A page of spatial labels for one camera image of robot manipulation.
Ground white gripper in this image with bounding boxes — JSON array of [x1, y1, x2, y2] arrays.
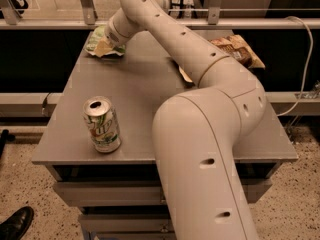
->
[[94, 11, 140, 57]]

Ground green jalapeno chip bag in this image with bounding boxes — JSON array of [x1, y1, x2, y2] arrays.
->
[[85, 26, 125, 57]]

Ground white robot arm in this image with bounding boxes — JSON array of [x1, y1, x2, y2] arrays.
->
[[105, 0, 267, 240]]

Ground brown chip bag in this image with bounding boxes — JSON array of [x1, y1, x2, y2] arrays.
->
[[178, 34, 266, 84]]

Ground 7up soda can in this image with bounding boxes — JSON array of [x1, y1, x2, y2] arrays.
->
[[83, 96, 121, 153]]

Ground metal railing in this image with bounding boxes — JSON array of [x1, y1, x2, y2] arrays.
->
[[1, 0, 320, 29]]

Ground grey drawer cabinet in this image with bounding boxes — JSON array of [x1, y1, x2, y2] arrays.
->
[[33, 32, 297, 240]]

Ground top grey drawer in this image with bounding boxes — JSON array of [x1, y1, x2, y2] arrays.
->
[[52, 178, 273, 208]]

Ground grey drawer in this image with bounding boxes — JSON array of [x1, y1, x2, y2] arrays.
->
[[52, 178, 273, 208], [79, 214, 174, 233]]

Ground middle grey drawer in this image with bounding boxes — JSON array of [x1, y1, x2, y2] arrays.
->
[[79, 214, 174, 233]]

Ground black leather shoe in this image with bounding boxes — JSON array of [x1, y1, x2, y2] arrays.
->
[[0, 206, 34, 240]]

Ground white cable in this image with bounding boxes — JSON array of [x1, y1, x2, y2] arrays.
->
[[275, 15, 315, 118]]

